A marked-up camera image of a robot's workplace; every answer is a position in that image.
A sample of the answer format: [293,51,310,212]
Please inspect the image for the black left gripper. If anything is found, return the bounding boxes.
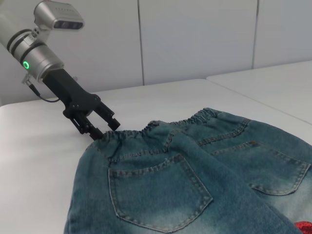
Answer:
[41,69,121,142]

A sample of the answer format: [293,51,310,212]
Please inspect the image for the blue denim shorts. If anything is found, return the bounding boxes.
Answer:
[63,107,312,234]

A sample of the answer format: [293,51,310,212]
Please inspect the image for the left arm cable with connector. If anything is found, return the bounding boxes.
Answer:
[22,74,63,103]

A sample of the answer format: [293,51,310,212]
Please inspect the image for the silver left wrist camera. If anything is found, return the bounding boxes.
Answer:
[33,0,85,32]

